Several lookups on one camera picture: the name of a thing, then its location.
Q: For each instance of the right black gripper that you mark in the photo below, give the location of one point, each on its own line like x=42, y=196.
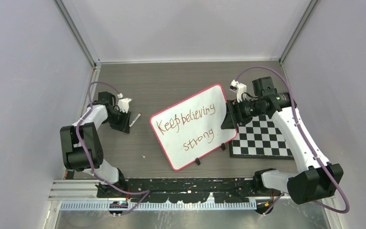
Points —
x=231, y=120

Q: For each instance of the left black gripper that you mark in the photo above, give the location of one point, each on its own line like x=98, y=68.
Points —
x=124, y=126

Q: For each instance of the white whiteboard marker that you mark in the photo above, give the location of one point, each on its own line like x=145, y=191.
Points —
x=134, y=121

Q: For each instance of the black white checkerboard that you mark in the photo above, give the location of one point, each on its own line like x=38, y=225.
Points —
x=260, y=139

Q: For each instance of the pink framed whiteboard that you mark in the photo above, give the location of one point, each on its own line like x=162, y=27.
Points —
x=191, y=128

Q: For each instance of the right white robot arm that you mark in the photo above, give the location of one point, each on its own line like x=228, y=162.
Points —
x=317, y=177

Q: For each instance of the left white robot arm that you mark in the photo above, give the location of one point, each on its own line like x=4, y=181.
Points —
x=81, y=147

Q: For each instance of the left black whiteboard foot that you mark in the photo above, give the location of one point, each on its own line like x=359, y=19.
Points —
x=197, y=161

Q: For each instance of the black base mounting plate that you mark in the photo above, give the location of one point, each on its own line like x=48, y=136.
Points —
x=187, y=190

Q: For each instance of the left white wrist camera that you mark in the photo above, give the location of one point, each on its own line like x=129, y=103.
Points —
x=123, y=103

